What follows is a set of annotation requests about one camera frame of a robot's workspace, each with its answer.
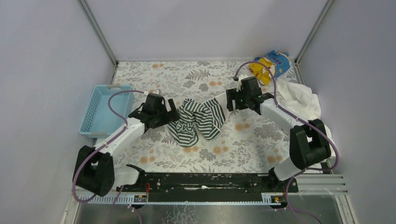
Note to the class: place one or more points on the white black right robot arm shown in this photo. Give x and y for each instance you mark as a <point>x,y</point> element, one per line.
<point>308,144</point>

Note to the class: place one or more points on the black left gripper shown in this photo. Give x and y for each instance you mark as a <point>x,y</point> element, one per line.
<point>166,110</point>

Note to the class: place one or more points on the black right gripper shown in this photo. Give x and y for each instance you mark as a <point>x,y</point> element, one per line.
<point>233,98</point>

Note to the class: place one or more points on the light blue plastic basket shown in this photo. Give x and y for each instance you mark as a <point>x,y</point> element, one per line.
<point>99,121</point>

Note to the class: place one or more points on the white fluffy towel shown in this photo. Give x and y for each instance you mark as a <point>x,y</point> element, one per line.
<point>299,99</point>

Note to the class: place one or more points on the white slotted cable duct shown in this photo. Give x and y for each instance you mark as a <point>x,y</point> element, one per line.
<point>140,199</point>

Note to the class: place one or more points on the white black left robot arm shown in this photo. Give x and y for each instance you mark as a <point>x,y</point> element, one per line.
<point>94,169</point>

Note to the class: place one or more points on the blue yellow cartoon towel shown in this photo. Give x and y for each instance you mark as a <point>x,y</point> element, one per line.
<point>277,62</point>

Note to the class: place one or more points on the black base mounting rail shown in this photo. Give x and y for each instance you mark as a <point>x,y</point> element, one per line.
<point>208,186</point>

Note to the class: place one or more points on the green white striped towel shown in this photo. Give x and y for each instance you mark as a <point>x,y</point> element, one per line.
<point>206,118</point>

